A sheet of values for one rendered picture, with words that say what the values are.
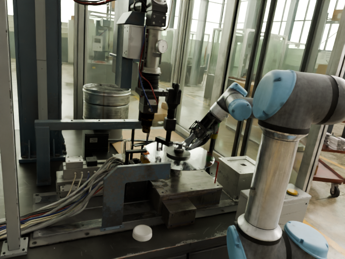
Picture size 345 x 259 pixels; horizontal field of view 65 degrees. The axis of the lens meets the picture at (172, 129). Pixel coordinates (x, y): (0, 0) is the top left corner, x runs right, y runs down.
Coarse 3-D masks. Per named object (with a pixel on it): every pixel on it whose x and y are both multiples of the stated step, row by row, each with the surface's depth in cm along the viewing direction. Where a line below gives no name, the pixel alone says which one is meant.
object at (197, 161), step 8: (152, 144) 132; (160, 144) 133; (184, 144) 137; (152, 152) 123; (160, 152) 124; (192, 152) 128; (200, 152) 129; (208, 152) 131; (152, 160) 114; (160, 160) 115; (168, 160) 116; (176, 160) 117; (184, 160) 118; (192, 160) 119; (200, 160) 120; (208, 160) 121; (176, 168) 110; (184, 168) 110; (192, 168) 111; (200, 168) 112
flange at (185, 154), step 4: (172, 148) 128; (168, 152) 122; (172, 152) 122; (176, 152) 122; (180, 152) 122; (184, 152) 124; (188, 152) 125; (172, 156) 119; (176, 156) 119; (180, 156) 119; (184, 156) 120; (188, 156) 121
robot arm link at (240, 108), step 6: (228, 96) 105; (234, 96) 102; (240, 96) 102; (228, 102) 102; (234, 102) 98; (240, 102) 96; (246, 102) 97; (252, 102) 99; (228, 108) 101; (234, 108) 97; (240, 108) 97; (246, 108) 97; (234, 114) 98; (240, 114) 98; (246, 114) 98; (252, 114) 100; (240, 120) 99
